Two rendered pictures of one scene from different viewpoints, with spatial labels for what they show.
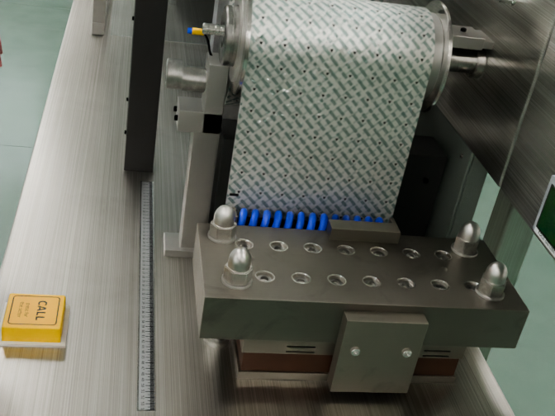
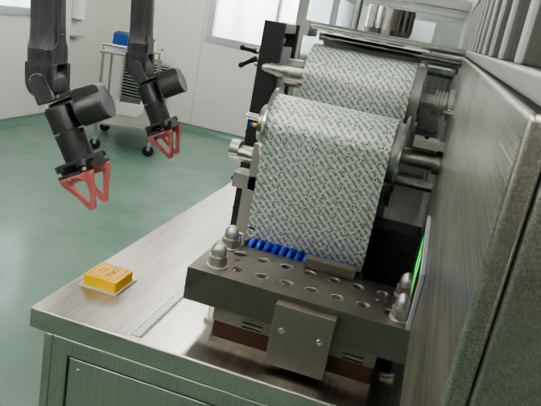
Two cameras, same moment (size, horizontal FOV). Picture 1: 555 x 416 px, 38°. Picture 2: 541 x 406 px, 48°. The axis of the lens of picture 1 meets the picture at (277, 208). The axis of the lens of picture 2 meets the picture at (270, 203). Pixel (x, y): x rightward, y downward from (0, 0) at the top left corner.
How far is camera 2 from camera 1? 48 cm
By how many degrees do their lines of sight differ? 27
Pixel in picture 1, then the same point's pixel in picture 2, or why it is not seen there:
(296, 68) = (295, 143)
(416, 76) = (378, 159)
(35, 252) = (138, 254)
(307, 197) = (300, 239)
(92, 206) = (192, 244)
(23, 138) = not seen: hidden behind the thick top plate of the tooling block
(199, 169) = (244, 216)
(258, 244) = (249, 256)
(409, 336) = (321, 328)
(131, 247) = not seen: hidden behind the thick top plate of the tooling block
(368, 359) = (291, 341)
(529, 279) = not seen: outside the picture
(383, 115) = (355, 185)
